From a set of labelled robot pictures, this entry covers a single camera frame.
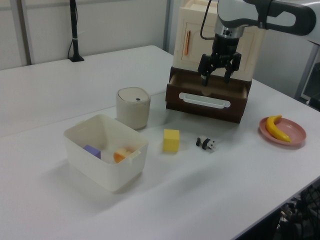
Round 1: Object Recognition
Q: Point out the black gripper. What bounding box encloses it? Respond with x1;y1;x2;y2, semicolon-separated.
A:
197;34;243;87

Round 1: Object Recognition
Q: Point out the black and white panda toy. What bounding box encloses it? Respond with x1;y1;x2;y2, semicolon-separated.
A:
195;135;216;152

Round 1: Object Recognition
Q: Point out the brown wooden drawer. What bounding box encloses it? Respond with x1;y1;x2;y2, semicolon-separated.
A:
165;66;252;125

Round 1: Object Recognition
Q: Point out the yellow toy banana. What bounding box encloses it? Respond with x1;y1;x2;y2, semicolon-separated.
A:
265;114;293;143

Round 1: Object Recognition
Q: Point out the cream plastic cabinet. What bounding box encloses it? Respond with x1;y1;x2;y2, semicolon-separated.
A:
172;0;266;82

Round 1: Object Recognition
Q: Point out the yellow foam cube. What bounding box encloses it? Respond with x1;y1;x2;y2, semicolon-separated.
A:
162;128;181;153

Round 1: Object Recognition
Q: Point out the beige lidded trash can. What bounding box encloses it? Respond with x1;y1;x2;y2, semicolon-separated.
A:
115;86;152;131

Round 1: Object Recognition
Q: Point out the pink plate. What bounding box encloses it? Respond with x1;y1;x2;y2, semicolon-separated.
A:
258;116;307;150

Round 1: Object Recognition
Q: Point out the purple foam cube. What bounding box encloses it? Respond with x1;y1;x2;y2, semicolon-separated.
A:
82;144;102;160

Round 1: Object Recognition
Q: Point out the white plastic storage bin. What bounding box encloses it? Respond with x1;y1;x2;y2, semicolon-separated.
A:
63;114;150;193

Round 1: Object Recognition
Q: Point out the orange cabinet door handle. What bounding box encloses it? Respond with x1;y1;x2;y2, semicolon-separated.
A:
183;29;192;56

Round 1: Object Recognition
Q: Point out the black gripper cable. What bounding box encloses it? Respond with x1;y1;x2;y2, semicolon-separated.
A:
199;0;217;41

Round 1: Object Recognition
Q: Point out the white drawer handle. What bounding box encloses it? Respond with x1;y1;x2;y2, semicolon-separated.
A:
178;92;233;110

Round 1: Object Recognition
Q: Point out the black camera stand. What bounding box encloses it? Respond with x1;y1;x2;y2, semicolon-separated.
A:
68;0;85;63

